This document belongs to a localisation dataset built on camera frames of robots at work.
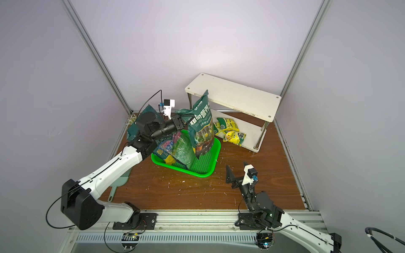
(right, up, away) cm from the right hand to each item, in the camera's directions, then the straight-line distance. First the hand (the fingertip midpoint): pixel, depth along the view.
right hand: (237, 164), depth 71 cm
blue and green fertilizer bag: (-31, +5, +14) cm, 34 cm away
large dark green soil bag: (-51, +15, +5) cm, 53 cm away
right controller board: (+12, -33, -3) cm, 35 cm away
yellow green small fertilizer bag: (-3, +19, +28) cm, 34 cm away
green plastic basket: (-17, -7, +19) cm, 26 cm away
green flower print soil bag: (-17, +18, 0) cm, 25 cm away
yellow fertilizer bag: (+3, +11, +21) cm, 24 cm away
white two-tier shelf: (+8, +26, +3) cm, 27 cm away
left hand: (-19, +21, -6) cm, 29 cm away
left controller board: (-51, -36, +1) cm, 62 cm away
